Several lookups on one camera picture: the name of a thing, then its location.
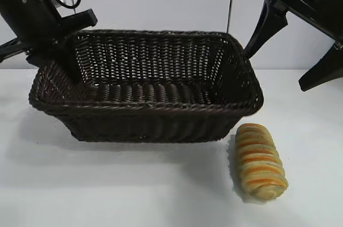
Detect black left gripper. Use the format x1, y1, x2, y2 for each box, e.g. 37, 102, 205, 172
9, 0, 98, 85

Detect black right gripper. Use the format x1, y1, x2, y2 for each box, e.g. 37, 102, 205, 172
244, 0, 343, 92

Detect dark brown wicker basket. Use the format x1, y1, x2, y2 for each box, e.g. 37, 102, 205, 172
28, 28, 265, 144

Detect long striped bread roll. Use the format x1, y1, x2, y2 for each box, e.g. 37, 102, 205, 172
235, 122, 289, 213

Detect black cable harness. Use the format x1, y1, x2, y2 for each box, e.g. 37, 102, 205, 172
0, 38, 27, 60

